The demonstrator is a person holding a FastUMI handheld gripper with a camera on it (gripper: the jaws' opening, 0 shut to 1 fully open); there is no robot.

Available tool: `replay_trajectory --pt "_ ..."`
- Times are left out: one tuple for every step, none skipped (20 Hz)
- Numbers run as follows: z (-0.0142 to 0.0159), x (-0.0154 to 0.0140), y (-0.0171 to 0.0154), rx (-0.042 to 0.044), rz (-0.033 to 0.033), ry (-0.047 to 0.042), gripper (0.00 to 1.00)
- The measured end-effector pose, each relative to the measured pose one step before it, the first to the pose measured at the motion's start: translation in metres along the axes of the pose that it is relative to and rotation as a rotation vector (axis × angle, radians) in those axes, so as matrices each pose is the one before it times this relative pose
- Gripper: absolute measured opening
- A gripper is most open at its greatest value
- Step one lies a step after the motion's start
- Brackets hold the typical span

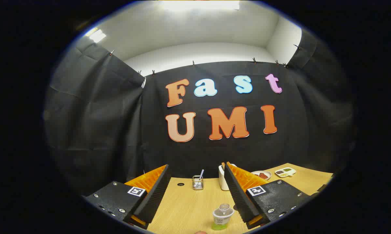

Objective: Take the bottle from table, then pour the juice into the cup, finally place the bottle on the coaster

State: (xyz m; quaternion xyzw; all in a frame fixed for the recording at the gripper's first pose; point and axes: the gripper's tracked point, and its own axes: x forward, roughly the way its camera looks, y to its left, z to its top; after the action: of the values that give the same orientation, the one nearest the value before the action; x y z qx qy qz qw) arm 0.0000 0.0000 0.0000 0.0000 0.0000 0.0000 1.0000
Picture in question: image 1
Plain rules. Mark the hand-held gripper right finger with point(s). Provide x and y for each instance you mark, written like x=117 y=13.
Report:
x=236 y=191

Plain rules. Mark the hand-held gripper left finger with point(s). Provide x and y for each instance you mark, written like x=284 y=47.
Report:
x=156 y=195

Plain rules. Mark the clear juice bottle green label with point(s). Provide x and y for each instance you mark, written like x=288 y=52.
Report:
x=222 y=217

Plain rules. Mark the round plate with red food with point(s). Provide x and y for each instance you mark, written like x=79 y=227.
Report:
x=262 y=175

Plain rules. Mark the wooden table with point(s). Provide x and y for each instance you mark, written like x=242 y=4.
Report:
x=185 y=208

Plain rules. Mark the metal mesh holder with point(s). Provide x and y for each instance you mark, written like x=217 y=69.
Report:
x=197 y=184

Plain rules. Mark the slim silver pen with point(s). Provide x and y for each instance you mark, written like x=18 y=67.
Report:
x=201 y=173

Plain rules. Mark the divided white snack plate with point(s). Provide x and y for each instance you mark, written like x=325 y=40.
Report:
x=285 y=172

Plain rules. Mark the black backdrop cloth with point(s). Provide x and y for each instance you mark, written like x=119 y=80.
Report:
x=117 y=130

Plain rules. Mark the small ceiling light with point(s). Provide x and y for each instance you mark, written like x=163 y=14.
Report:
x=97 y=35

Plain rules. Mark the long ceiling light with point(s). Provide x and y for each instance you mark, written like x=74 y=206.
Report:
x=200 y=5

